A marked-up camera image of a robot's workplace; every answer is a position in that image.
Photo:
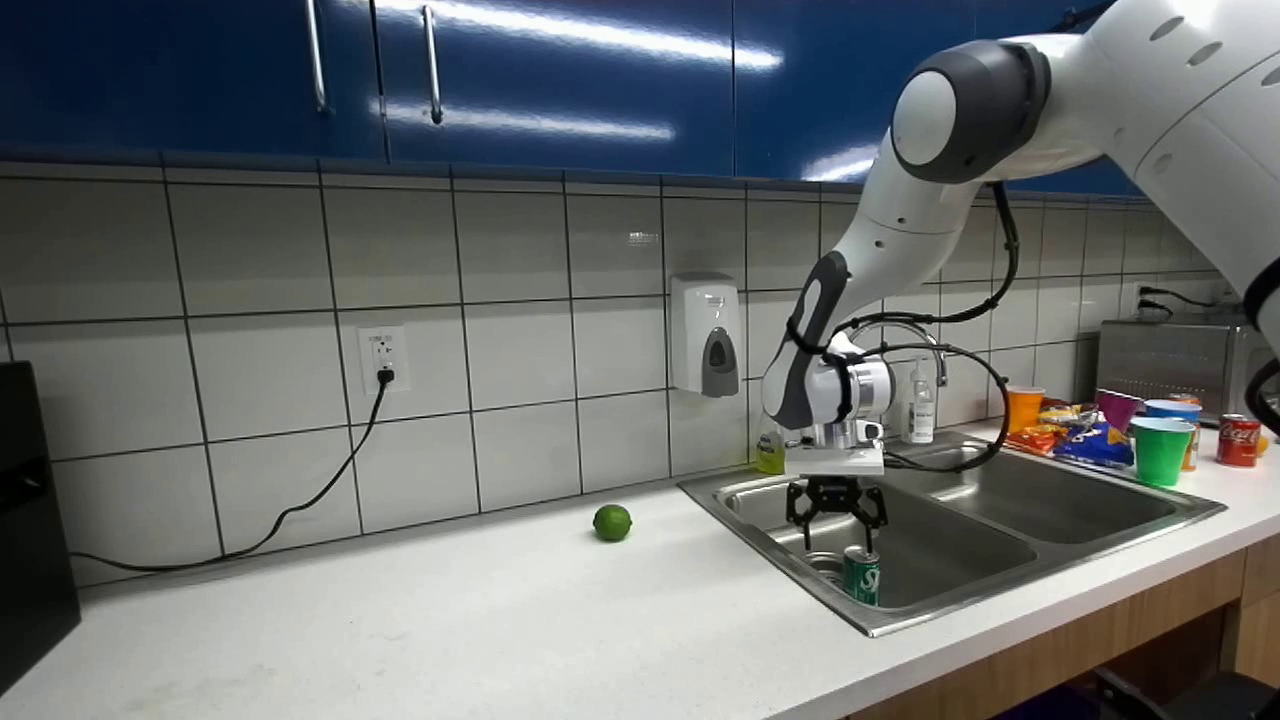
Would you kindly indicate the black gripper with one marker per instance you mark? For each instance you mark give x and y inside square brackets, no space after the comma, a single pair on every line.
[836,489]

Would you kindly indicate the green soda can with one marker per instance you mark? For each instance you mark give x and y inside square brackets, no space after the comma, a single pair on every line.
[862,577]

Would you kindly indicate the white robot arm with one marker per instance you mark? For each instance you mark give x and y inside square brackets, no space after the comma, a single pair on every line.
[895,227]

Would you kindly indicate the stainless steel double sink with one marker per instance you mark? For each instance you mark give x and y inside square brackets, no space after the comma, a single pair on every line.
[1043,504]

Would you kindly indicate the green dish soap bottle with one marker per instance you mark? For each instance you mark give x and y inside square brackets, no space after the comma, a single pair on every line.
[770,459]

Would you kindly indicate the clear soap bottle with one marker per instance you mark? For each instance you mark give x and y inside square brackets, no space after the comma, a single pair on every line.
[920,415]

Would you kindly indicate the orange plastic cup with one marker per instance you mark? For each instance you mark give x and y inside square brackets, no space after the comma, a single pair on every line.
[1022,407]

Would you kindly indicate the orange snack bag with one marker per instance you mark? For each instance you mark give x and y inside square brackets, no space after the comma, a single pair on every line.
[1038,438]

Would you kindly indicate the green lime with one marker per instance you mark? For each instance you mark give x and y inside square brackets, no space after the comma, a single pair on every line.
[613,523]

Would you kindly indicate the blue snack bag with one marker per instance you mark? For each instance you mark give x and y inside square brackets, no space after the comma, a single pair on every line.
[1096,445]

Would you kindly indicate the purple plastic cup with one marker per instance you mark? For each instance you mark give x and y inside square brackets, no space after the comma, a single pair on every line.
[1119,407]

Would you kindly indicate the green plastic cup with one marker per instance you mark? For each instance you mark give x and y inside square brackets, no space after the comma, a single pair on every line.
[1163,455]

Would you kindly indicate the blue plastic cup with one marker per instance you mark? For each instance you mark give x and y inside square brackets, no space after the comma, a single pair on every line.
[1176,409]

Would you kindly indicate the stainless steel countertop appliance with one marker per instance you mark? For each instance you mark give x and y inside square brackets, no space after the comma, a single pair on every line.
[1174,360]

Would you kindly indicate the red plastic cup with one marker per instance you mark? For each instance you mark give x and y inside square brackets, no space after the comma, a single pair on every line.
[1240,443]

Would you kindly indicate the black chair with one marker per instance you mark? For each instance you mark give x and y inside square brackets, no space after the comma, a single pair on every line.
[1224,702]

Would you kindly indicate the black countertop appliance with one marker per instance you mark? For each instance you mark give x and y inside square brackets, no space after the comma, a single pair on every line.
[34,534]

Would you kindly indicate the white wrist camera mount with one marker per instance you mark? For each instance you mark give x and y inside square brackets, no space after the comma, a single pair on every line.
[834,461]

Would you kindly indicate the white wall soap dispenser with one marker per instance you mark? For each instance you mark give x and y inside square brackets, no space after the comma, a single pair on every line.
[705,334]

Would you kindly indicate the white wall outlet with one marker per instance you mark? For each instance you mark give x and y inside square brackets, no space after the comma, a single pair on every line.
[382,349]

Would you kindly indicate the blue wall cabinets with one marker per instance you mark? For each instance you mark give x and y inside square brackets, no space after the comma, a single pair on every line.
[132,67]

